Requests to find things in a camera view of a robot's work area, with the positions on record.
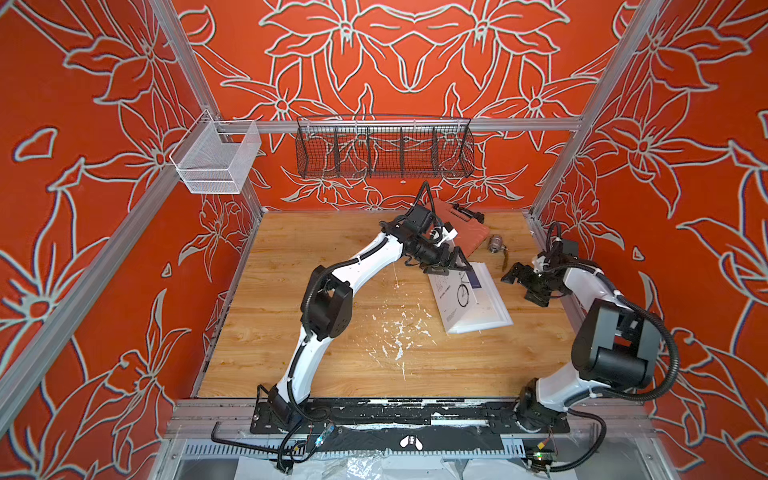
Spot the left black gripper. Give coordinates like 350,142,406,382
412,237,472,273

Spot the dark blue card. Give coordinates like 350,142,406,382
467,269,482,289

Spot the white photo album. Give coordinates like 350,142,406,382
428,262,514,335

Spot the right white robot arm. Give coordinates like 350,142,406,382
502,262,681,432

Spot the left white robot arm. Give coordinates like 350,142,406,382
268,232,472,427

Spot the orange plastic tool case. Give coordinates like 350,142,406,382
434,199,490,257

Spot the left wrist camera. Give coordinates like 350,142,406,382
400,205,457,245

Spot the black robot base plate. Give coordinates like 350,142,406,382
248,397,571,436

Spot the black wire wall basket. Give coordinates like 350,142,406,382
295,114,476,180

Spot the clear mesh wall basket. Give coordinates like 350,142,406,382
170,110,262,195

